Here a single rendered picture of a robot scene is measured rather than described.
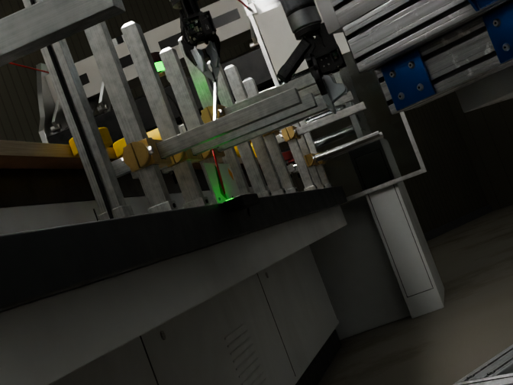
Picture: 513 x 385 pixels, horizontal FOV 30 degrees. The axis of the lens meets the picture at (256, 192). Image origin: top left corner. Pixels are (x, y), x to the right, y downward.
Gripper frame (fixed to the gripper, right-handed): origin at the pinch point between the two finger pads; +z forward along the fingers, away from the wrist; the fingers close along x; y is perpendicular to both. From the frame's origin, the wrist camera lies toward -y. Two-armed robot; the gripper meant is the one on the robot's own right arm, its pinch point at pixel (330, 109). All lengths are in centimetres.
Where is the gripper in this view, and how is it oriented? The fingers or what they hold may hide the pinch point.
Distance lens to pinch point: 230.1
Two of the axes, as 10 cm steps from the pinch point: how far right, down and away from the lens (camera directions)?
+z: 3.6, 9.3, -0.5
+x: 2.0, -0.2, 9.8
